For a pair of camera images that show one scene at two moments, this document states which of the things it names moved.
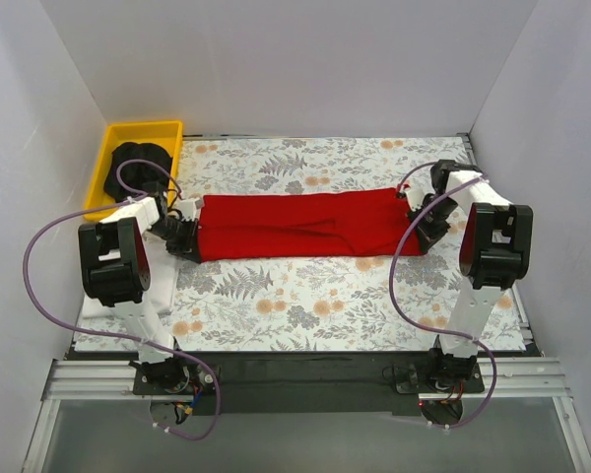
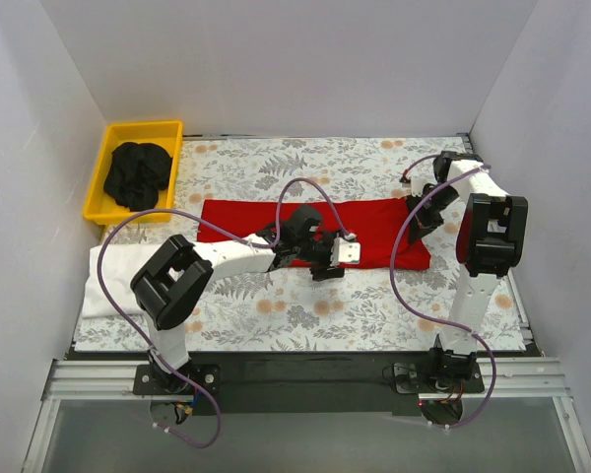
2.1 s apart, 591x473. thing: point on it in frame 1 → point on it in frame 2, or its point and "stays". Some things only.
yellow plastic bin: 167,135 stays
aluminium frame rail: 113,380 stays
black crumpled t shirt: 136,175 stays
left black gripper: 183,236 → 326,253
